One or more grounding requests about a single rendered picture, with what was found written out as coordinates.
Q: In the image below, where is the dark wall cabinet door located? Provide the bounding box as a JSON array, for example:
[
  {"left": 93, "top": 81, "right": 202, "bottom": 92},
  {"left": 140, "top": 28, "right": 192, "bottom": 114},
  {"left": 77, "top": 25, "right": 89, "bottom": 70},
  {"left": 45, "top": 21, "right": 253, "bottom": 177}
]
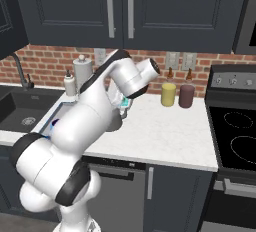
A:
[
  {"left": 122, "top": 0, "right": 252, "bottom": 54},
  {"left": 12, "top": 0, "right": 125, "bottom": 49}
]

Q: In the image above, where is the black tap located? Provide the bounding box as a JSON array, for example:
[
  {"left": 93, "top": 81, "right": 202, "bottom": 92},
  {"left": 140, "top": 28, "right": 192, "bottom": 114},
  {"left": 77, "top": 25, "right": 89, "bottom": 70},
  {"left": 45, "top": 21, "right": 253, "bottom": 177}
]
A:
[{"left": 11, "top": 52, "right": 35, "bottom": 91}]

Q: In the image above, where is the yellow bottle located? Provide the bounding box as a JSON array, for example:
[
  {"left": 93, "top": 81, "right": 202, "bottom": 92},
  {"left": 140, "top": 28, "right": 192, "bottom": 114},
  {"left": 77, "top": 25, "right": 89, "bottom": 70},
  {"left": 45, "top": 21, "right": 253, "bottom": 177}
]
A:
[{"left": 160, "top": 67, "right": 177, "bottom": 108}]

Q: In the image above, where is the dark corner wall cabinet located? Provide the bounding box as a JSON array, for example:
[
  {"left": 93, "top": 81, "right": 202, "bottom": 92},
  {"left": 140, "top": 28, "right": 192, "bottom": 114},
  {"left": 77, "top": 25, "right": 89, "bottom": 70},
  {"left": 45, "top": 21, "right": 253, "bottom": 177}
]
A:
[{"left": 0, "top": 0, "right": 30, "bottom": 61}]

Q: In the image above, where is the white paper towel roll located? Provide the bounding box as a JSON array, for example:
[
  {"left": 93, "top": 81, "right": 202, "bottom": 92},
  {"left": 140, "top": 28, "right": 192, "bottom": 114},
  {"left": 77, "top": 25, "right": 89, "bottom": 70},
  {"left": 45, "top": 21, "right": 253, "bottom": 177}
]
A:
[{"left": 72, "top": 54, "right": 94, "bottom": 93}]

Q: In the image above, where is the black stove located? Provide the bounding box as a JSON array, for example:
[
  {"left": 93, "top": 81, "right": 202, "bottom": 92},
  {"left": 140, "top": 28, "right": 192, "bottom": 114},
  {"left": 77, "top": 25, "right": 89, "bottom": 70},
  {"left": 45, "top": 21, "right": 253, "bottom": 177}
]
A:
[{"left": 198, "top": 63, "right": 256, "bottom": 232}]

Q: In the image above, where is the white tray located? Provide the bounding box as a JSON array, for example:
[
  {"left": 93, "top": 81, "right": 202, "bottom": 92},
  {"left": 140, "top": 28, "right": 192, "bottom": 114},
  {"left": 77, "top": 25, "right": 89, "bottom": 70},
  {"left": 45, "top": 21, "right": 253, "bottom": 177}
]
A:
[{"left": 39, "top": 100, "right": 83, "bottom": 138}]

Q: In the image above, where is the grey dishwasher handle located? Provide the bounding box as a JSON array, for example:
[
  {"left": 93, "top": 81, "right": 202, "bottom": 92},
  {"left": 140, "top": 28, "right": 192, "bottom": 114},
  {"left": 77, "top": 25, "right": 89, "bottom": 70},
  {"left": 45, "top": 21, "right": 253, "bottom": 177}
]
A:
[{"left": 95, "top": 167, "right": 135, "bottom": 181}]

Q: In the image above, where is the dark base cabinet door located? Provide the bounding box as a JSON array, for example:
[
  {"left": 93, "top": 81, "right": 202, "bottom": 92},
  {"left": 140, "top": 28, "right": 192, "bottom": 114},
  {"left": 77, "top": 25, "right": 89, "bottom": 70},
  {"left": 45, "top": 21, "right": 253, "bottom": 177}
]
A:
[{"left": 143, "top": 163, "right": 214, "bottom": 232}]

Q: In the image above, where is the white wall outlet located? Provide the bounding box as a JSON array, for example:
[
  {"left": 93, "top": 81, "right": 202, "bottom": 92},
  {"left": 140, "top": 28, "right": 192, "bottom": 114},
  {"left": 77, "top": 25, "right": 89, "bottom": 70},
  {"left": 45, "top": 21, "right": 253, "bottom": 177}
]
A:
[
  {"left": 165, "top": 51, "right": 181, "bottom": 71},
  {"left": 94, "top": 48, "right": 107, "bottom": 67},
  {"left": 181, "top": 52, "right": 197, "bottom": 72}
]

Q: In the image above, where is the white soap dispenser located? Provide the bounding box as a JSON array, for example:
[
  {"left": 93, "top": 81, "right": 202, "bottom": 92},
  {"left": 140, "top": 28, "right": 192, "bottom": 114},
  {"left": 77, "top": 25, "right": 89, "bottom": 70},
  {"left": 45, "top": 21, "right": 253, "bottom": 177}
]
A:
[{"left": 63, "top": 69, "right": 77, "bottom": 97}]

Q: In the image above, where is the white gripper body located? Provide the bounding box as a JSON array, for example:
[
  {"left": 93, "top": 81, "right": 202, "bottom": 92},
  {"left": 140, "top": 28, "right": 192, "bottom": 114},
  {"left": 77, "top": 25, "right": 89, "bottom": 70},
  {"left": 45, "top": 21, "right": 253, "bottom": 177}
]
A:
[{"left": 107, "top": 81, "right": 134, "bottom": 120}]

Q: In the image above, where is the silver cabinet door handle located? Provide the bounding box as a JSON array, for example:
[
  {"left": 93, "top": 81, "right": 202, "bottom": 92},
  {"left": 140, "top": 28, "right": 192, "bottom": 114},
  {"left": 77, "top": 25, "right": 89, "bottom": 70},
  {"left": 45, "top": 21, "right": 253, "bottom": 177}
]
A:
[
  {"left": 126, "top": 0, "right": 136, "bottom": 40},
  {"left": 105, "top": 0, "right": 116, "bottom": 39}
]

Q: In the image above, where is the dark sink base cabinet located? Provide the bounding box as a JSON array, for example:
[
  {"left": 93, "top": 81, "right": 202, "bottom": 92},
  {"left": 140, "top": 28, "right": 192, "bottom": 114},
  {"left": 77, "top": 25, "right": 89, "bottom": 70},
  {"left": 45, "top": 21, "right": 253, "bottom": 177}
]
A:
[{"left": 0, "top": 143, "right": 62, "bottom": 223}]

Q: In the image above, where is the silver base cabinet handle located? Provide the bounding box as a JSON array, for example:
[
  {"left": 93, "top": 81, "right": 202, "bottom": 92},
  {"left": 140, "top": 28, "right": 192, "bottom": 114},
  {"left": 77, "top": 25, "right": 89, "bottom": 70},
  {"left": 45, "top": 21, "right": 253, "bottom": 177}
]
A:
[{"left": 147, "top": 166, "right": 155, "bottom": 201}]

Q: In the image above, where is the blue round object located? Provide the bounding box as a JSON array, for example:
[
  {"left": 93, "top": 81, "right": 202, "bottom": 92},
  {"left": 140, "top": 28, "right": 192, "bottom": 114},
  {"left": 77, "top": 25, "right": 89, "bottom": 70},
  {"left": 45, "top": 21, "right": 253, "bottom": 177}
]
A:
[{"left": 43, "top": 118, "right": 62, "bottom": 141}]

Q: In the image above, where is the black sink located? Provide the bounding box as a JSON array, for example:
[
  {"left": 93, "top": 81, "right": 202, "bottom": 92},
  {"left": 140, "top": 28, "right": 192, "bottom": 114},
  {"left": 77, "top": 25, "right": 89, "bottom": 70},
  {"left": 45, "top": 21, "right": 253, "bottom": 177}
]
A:
[{"left": 0, "top": 85, "right": 66, "bottom": 134}]

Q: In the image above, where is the dark red bottle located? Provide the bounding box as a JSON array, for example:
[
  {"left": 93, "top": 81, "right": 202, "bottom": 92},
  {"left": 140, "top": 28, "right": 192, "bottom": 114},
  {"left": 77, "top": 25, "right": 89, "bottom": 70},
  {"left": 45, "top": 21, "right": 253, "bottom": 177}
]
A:
[{"left": 178, "top": 67, "right": 196, "bottom": 110}]

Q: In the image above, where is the silver oven door handle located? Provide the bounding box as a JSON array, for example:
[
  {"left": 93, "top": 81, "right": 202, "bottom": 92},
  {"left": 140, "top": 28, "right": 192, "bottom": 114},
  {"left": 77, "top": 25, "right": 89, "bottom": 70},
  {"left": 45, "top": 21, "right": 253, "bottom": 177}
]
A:
[{"left": 223, "top": 177, "right": 256, "bottom": 199}]

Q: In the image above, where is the grey dishwasher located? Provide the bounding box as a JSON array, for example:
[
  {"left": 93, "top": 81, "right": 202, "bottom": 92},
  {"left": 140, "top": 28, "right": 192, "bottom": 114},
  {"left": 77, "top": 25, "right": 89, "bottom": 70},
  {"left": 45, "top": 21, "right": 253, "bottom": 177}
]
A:
[{"left": 81, "top": 155, "right": 148, "bottom": 232}]

